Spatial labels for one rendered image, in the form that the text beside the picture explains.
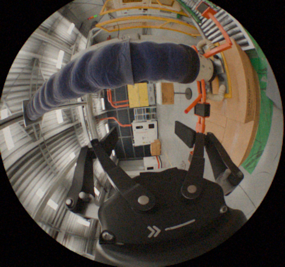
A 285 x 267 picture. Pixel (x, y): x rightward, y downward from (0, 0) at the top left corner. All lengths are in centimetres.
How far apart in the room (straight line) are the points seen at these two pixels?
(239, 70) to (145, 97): 746
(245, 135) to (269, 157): 76
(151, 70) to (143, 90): 743
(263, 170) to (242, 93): 132
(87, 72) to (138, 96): 743
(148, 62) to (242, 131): 107
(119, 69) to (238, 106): 71
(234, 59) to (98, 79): 82
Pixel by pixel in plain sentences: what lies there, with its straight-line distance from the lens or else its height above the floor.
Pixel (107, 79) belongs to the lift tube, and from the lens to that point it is 35.
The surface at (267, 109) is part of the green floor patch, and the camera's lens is 159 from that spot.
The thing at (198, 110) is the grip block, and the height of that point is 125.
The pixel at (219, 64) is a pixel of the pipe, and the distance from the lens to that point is 55.
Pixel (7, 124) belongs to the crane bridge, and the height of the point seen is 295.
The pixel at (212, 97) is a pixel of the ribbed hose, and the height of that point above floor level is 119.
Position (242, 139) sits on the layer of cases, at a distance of 113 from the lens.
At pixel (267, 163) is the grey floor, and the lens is 172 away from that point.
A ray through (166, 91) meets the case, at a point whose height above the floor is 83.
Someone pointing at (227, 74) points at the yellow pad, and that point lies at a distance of 55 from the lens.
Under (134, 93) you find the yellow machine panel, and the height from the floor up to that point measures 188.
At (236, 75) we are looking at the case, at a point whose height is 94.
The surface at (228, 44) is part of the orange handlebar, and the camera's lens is 43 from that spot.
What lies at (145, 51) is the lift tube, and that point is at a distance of 34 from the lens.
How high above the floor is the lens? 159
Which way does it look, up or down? level
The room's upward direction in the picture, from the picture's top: 96 degrees counter-clockwise
